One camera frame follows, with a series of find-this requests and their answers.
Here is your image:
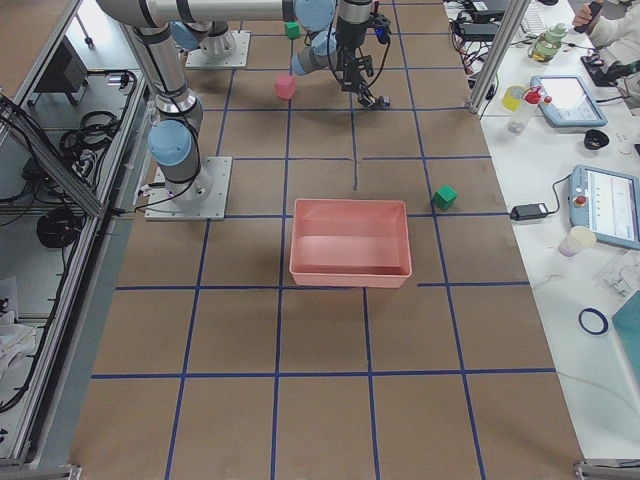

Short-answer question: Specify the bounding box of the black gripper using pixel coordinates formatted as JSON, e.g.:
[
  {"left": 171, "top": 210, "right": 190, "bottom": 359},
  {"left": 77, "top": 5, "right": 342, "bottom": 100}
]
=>
[
  {"left": 335, "top": 0, "right": 372, "bottom": 50},
  {"left": 339, "top": 52, "right": 376, "bottom": 108}
]

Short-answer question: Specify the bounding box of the yellow push button switch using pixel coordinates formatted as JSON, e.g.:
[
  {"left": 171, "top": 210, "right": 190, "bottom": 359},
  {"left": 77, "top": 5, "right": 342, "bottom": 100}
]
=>
[{"left": 373, "top": 96, "right": 391, "bottom": 110}]

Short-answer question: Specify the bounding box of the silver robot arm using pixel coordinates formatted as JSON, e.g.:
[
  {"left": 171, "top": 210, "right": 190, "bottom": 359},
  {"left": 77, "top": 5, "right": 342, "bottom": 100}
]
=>
[
  {"left": 99, "top": 1, "right": 390, "bottom": 202},
  {"left": 170, "top": 13, "right": 390, "bottom": 110}
]

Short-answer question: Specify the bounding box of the person hand holding device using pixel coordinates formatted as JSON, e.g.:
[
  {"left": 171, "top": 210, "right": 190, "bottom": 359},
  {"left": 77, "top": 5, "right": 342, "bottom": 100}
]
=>
[{"left": 572, "top": 1, "right": 603, "bottom": 33}]

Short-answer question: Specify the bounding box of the green cube far back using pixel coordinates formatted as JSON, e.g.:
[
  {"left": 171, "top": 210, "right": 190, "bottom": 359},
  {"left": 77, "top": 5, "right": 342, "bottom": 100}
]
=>
[{"left": 284, "top": 21, "right": 301, "bottom": 40}]

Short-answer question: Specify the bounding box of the pink foam cube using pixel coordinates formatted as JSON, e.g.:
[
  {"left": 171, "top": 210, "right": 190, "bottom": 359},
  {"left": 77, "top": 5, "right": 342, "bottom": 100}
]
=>
[{"left": 274, "top": 75, "right": 296, "bottom": 100}]

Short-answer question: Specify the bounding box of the green cube near bin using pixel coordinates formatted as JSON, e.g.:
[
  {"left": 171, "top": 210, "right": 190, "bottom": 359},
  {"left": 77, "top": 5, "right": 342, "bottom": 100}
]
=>
[{"left": 432, "top": 184, "right": 458, "bottom": 211}]

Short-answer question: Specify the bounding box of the pink plastic bin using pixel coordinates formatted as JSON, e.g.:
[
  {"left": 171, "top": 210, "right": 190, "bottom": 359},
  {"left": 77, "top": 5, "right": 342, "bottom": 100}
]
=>
[{"left": 289, "top": 199, "right": 412, "bottom": 288}]

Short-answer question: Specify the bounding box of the clear spray bottle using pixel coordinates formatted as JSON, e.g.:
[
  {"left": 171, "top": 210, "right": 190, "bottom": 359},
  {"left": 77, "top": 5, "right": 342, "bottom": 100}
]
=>
[{"left": 507, "top": 85, "right": 552, "bottom": 134}]

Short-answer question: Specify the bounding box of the green tea bottle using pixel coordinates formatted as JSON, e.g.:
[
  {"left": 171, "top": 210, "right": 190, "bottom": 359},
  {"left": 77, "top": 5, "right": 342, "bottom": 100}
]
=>
[{"left": 528, "top": 23, "right": 568, "bottom": 63}]

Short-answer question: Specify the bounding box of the black power adapter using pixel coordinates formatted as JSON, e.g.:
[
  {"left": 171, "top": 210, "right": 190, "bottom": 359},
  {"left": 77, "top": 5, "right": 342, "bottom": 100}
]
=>
[{"left": 509, "top": 203, "right": 550, "bottom": 221}]

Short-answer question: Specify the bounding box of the upper teach pendant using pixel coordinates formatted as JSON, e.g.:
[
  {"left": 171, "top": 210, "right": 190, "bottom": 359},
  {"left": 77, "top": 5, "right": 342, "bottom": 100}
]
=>
[{"left": 530, "top": 75, "right": 608, "bottom": 128}]

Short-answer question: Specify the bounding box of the teach pendant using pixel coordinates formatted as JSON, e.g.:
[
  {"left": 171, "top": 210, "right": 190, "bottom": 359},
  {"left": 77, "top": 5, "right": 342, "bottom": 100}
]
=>
[
  {"left": 530, "top": 75, "right": 608, "bottom": 128},
  {"left": 568, "top": 165, "right": 639, "bottom": 250}
]

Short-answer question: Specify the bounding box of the black small bowl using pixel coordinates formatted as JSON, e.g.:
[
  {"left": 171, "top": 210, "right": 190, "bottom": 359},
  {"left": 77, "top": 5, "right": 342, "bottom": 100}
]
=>
[{"left": 583, "top": 129, "right": 610, "bottom": 151}]

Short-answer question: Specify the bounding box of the pale plastic cup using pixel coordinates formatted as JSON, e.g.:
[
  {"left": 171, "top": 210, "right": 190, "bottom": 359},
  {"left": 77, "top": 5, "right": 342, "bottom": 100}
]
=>
[{"left": 558, "top": 226, "right": 597, "bottom": 257}]

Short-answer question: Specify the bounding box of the lower teach pendant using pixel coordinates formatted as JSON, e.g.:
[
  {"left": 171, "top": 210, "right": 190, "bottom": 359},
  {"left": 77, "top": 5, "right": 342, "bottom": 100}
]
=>
[{"left": 568, "top": 165, "right": 639, "bottom": 250}]

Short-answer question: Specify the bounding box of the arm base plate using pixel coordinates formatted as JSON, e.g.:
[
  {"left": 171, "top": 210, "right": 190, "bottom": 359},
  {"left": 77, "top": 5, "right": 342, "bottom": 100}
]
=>
[
  {"left": 185, "top": 30, "right": 251, "bottom": 70},
  {"left": 144, "top": 156, "right": 232, "bottom": 221}
]

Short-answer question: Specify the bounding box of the aluminium frame post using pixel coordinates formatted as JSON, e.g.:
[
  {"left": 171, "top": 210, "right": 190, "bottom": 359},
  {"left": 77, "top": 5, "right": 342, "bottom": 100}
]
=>
[{"left": 467, "top": 0, "right": 529, "bottom": 114}]

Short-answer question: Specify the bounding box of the blue tape ring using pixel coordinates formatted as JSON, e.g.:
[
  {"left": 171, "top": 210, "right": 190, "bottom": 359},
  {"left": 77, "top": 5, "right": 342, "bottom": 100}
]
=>
[{"left": 578, "top": 307, "right": 610, "bottom": 337}]

